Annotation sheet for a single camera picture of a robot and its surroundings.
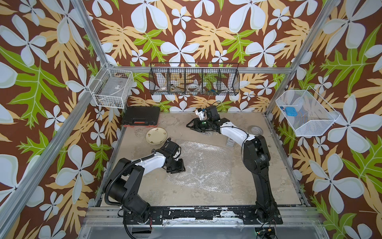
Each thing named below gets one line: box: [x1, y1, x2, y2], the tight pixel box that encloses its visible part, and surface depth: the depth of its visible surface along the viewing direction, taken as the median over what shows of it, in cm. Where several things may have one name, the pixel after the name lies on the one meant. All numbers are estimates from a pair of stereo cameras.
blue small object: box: [285, 106, 298, 118], surface depth 88 cm
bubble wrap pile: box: [166, 139, 234, 194], surface depth 92 cm
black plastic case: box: [121, 106, 161, 127], surface depth 121 cm
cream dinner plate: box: [145, 126, 168, 145], surface depth 109 cm
